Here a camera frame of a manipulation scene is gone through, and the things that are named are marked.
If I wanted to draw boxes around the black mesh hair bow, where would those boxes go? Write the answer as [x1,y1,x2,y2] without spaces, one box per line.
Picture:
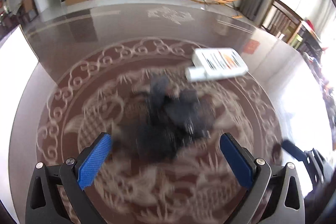
[111,75,215,163]

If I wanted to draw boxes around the wooden dining chair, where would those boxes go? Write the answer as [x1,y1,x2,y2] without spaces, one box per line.
[260,0,303,44]

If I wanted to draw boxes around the white paint set box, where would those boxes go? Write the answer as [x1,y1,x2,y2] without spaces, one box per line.
[185,48,248,83]

